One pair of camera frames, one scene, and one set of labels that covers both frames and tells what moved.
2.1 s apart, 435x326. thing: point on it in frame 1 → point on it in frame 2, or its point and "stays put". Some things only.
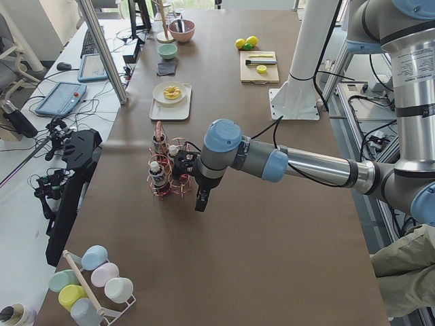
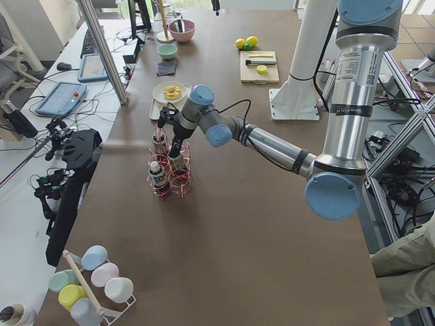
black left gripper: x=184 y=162 → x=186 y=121
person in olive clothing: x=406 y=272 stays put
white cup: x=118 y=289 stays put
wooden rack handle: x=83 y=284 stays put
